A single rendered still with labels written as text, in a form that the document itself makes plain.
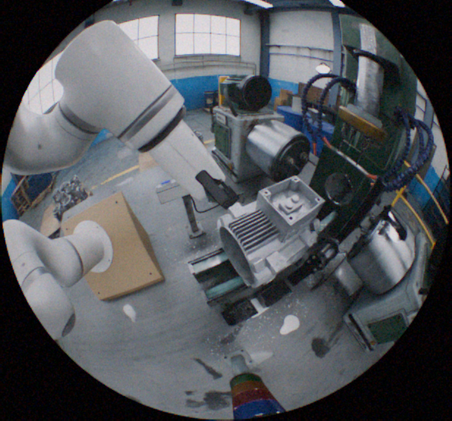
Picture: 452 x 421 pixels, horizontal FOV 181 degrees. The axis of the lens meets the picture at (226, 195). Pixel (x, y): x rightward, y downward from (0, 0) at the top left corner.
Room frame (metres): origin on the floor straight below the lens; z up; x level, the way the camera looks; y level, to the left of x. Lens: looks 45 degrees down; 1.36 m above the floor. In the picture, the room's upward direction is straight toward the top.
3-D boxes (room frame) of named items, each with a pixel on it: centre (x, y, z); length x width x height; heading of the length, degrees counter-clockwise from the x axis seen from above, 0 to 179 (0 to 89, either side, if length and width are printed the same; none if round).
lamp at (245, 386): (-0.18, -0.04, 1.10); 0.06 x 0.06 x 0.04
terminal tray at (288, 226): (0.22, -0.14, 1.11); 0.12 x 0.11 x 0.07; 119
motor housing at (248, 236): (0.20, -0.11, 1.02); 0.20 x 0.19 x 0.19; 119
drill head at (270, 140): (0.65, -0.21, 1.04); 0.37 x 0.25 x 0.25; 28
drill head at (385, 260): (0.04, -0.53, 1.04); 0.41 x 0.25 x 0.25; 28
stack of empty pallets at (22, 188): (0.94, 7.01, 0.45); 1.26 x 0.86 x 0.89; 123
